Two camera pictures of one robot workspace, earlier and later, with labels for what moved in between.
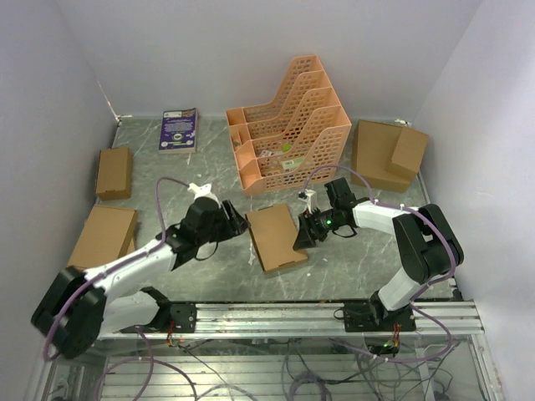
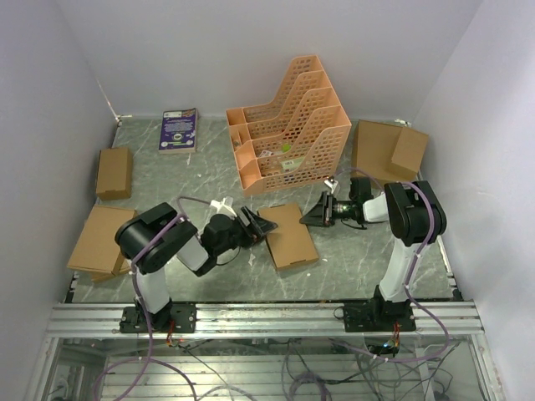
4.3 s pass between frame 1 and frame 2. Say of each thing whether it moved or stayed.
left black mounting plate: stayed
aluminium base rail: stayed
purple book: stayed
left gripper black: moved
